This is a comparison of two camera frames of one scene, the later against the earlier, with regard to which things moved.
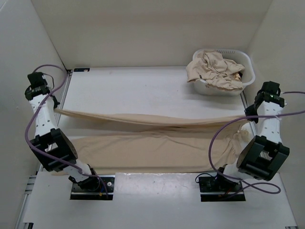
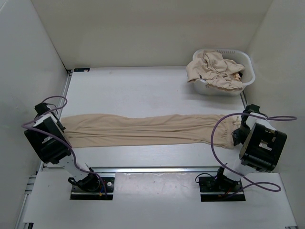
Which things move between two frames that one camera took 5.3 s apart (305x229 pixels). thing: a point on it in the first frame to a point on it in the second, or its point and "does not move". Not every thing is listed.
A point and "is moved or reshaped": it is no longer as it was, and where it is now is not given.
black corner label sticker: [81, 69] does not move
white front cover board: [155, 197] does not move
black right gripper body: [251, 111] to [240, 134]
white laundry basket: [238, 56] does not move
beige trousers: [116, 144] is moved or reshaped
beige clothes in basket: [217, 71] does not move
